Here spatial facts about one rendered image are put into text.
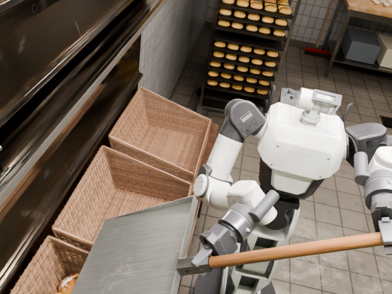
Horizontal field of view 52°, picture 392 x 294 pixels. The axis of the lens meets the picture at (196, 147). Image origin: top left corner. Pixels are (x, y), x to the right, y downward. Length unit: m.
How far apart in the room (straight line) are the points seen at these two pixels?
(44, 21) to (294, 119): 0.84
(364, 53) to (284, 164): 4.14
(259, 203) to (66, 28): 0.85
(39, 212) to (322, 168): 0.98
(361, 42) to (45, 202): 4.45
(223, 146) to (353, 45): 4.12
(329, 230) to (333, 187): 0.51
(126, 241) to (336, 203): 2.31
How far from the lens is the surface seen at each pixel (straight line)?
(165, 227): 1.27
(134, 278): 1.18
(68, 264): 1.69
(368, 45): 5.37
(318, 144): 1.32
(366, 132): 1.40
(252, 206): 1.12
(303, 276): 2.76
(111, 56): 1.48
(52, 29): 1.38
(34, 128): 1.16
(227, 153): 1.35
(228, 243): 1.09
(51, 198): 1.58
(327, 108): 1.31
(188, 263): 1.07
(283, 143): 1.30
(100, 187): 1.97
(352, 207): 3.39
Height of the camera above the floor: 2.07
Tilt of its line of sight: 37 degrees down
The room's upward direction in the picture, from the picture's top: 10 degrees clockwise
